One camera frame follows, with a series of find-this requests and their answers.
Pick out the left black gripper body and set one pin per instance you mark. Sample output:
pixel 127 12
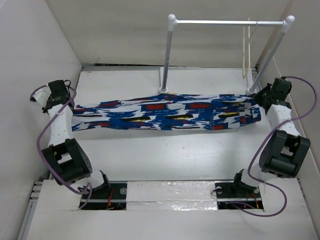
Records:
pixel 44 110

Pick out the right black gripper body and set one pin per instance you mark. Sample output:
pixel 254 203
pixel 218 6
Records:
pixel 266 93

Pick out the cream plastic clothes hanger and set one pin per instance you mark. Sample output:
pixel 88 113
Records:
pixel 246 49

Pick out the blue patterned trousers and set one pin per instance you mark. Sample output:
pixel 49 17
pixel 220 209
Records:
pixel 168 112

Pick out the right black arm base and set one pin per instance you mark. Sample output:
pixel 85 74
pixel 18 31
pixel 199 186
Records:
pixel 234 194

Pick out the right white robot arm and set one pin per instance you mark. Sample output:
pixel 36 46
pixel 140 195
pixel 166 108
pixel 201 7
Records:
pixel 283 152

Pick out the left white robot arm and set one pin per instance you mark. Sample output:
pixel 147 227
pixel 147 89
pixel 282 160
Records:
pixel 64 157

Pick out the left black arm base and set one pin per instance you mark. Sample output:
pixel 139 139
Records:
pixel 109 196

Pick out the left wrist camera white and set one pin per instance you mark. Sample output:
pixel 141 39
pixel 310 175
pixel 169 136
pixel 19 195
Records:
pixel 40 95

